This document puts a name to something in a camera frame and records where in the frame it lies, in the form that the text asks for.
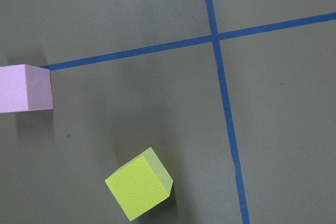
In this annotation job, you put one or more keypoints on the yellow foam block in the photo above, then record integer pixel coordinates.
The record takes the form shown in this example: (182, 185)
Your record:
(140, 184)

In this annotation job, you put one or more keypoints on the pink foam block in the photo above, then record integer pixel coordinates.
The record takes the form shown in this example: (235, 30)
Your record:
(25, 88)

